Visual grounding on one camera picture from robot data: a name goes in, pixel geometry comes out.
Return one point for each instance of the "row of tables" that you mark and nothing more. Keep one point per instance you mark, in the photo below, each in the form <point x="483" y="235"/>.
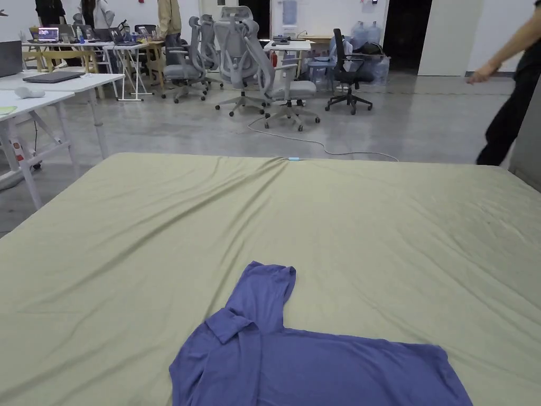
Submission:
<point x="97" y="46"/>

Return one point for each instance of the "blue shirt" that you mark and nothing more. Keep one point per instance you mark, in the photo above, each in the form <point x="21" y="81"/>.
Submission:
<point x="296" y="363"/>

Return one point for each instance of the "water dispenser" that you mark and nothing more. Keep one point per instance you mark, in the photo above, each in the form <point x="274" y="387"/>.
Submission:
<point x="290" y="15"/>

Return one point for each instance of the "group of people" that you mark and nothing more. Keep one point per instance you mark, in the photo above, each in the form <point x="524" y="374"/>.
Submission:
<point x="97" y="17"/>

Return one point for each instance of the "group of water bottles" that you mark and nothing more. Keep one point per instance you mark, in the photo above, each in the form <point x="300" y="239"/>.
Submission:
<point x="367" y="46"/>

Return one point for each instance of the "white desk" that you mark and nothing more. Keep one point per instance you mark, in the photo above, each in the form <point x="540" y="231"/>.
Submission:
<point x="289" y="48"/>

